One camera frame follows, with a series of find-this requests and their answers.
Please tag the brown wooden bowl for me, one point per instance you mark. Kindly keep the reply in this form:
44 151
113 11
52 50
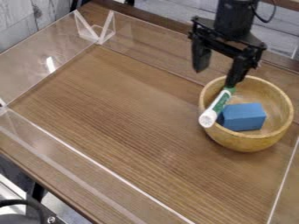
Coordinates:
255 90

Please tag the blue foam block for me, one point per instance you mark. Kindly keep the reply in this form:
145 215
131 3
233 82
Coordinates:
241 117

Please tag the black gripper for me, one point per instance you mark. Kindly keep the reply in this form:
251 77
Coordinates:
244 49

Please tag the clear acrylic tray wall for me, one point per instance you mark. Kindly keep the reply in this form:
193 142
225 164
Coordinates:
99 123

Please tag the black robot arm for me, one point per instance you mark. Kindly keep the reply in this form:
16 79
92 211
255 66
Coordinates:
233 18

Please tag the clear acrylic corner bracket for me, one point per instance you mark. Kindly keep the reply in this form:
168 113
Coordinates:
96 33

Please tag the green and white marker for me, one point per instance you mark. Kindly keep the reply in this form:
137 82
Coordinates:
209 115

